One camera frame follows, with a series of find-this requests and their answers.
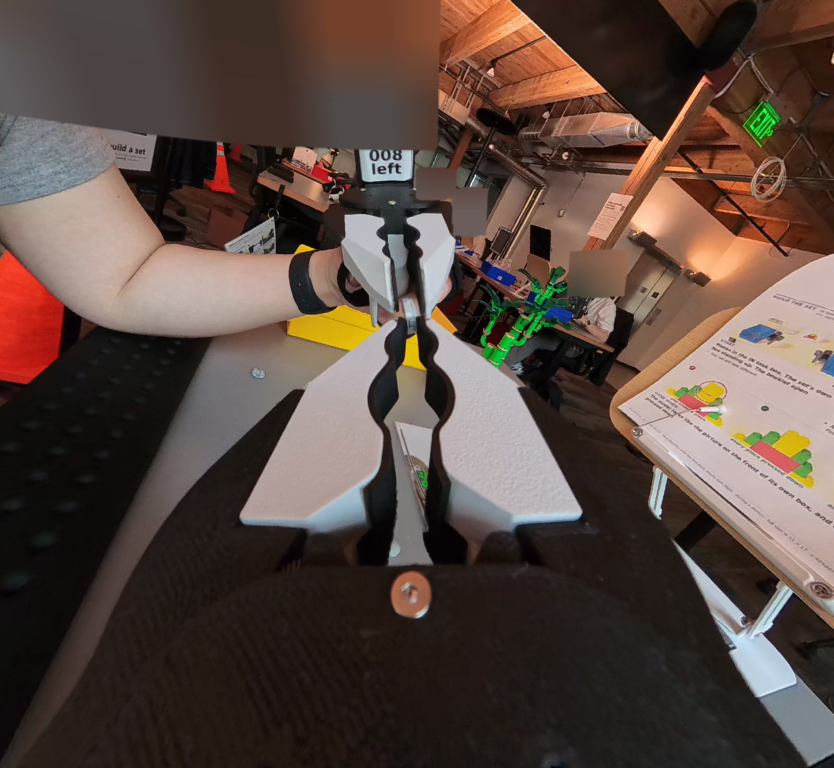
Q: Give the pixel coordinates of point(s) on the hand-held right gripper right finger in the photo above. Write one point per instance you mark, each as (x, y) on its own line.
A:
(502, 455)

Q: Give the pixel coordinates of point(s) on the silver air duct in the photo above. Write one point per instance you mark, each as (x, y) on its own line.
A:
(586, 129)

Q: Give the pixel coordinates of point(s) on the instruction sheet on clipboard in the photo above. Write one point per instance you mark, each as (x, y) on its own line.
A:
(658, 351)

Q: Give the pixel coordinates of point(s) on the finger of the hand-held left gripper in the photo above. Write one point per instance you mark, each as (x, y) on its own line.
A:
(436, 253)
(365, 253)

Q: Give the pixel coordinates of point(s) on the printed task sheet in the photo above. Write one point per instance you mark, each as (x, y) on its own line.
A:
(749, 403)

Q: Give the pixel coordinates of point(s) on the blue plastic bin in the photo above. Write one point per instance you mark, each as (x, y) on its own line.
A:
(558, 313)
(498, 271)

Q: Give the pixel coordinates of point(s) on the person's left hand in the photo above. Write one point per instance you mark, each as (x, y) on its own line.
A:
(328, 273)

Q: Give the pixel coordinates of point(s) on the orange traffic cone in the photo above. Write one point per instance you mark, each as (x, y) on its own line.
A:
(220, 175)

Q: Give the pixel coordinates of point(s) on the white lego instruction booklet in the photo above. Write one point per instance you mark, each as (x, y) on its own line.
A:
(414, 455)

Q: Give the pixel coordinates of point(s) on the black perforated pad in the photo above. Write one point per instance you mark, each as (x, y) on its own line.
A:
(65, 455)

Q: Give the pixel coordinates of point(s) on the person's left forearm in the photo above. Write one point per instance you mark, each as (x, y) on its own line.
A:
(163, 286)

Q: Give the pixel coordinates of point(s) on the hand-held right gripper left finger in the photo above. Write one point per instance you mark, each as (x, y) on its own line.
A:
(319, 455)

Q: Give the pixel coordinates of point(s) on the long wooden desk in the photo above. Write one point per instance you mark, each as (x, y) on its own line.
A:
(586, 335)

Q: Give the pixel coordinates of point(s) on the green lego bamboo model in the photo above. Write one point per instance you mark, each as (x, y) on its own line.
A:
(515, 331)

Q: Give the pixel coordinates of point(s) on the orange barrier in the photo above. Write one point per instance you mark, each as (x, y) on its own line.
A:
(26, 318)

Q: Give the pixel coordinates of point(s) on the small grey lego piece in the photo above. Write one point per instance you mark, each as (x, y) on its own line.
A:
(412, 318)

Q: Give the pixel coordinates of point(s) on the black wrist watch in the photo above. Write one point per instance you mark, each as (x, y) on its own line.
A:
(303, 282)

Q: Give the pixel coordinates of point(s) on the green exit sign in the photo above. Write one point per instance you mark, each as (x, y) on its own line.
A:
(761, 124)

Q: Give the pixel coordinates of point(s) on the yellow plastic bin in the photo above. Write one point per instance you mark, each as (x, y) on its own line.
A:
(339, 335)

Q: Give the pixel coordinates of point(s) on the light wooden desk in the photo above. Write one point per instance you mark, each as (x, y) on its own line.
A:
(293, 185)

